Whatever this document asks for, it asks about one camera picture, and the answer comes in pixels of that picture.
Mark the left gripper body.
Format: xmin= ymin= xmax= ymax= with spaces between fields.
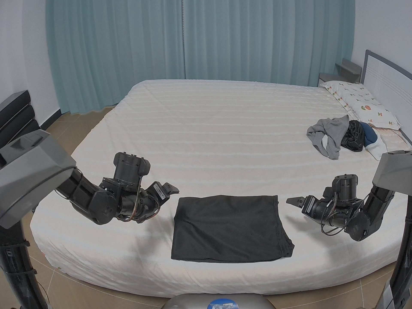
xmin=138 ymin=181 xmax=170 ymax=220

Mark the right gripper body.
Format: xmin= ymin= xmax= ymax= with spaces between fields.
xmin=301 ymin=195 xmax=332 ymax=222

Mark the black T-shirt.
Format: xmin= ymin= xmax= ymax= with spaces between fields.
xmin=171 ymin=195 xmax=295 ymax=263

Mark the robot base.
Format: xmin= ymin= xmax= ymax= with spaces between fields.
xmin=161 ymin=294 xmax=272 ymax=309

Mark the bed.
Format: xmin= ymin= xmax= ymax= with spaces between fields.
xmin=30 ymin=50 xmax=412 ymax=297

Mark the grey garment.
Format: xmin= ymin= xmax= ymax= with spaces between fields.
xmin=306 ymin=115 xmax=350 ymax=160

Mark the black glossy garment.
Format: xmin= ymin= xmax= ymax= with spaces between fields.
xmin=341 ymin=120 xmax=366 ymax=153

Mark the white garment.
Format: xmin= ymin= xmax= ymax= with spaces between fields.
xmin=365 ymin=137 xmax=388 ymax=161

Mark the dark blue garment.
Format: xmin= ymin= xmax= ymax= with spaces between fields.
xmin=360 ymin=122 xmax=379 ymax=148

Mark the white printed pillow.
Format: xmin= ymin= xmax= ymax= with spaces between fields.
xmin=320 ymin=81 xmax=403 ymax=130

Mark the grey bedside table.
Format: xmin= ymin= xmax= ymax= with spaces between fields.
xmin=319 ymin=58 xmax=362 ymax=86

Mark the black chest of drawers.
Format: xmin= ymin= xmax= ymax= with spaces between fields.
xmin=0 ymin=90 xmax=41 ymax=149

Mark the blue-green curtain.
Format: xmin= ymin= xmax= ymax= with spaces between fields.
xmin=45 ymin=0 xmax=356 ymax=114

